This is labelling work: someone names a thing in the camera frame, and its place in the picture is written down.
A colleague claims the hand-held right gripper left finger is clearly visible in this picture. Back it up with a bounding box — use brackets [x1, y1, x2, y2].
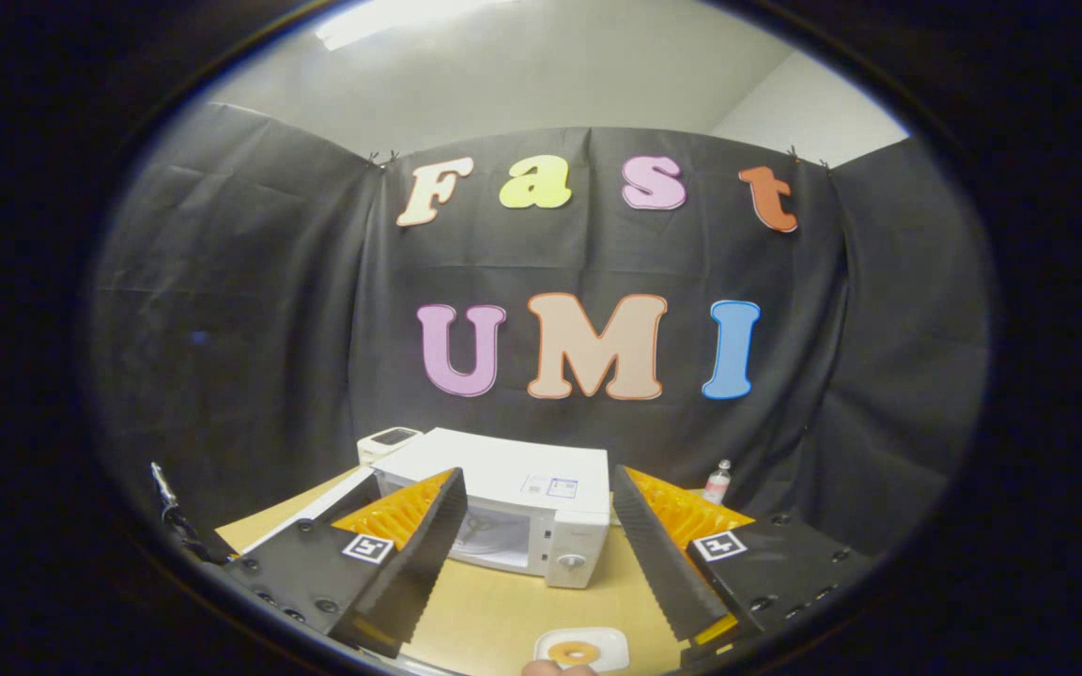
[220, 467, 470, 660]

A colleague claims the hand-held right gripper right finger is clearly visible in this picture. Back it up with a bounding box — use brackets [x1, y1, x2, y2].
[611, 464, 875, 669]

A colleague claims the glazed ring donut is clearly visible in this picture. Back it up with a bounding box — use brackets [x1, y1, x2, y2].
[547, 639, 600, 667]

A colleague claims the white microwave oven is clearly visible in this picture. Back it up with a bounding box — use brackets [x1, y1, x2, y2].
[242, 427, 612, 591]

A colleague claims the white plate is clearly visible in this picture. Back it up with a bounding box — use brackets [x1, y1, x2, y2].
[533, 626, 631, 673]

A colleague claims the white device with dark screen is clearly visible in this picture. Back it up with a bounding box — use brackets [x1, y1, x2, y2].
[356, 426, 425, 468]

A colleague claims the black backdrop cloth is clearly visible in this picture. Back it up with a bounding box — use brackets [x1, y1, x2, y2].
[90, 101, 991, 564]

